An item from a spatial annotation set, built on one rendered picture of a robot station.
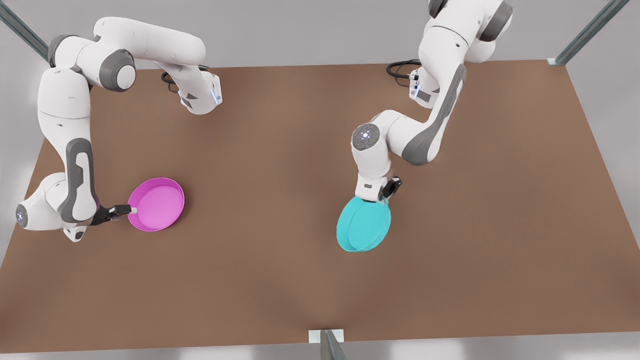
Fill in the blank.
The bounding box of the pink plate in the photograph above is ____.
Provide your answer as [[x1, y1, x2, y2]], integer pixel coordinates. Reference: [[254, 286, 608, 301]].
[[127, 177, 186, 233]]

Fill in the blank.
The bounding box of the blue plate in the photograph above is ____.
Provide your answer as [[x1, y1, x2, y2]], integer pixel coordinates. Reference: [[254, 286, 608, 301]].
[[336, 195, 392, 253]]

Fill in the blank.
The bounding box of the black cable loop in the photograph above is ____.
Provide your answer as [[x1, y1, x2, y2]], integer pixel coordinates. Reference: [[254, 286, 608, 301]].
[[386, 59, 422, 87], [160, 64, 211, 94]]

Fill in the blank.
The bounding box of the silver frame post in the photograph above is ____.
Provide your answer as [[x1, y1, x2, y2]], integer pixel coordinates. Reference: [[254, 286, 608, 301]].
[[308, 329, 348, 360], [0, 2, 51, 62], [546, 0, 631, 67]]

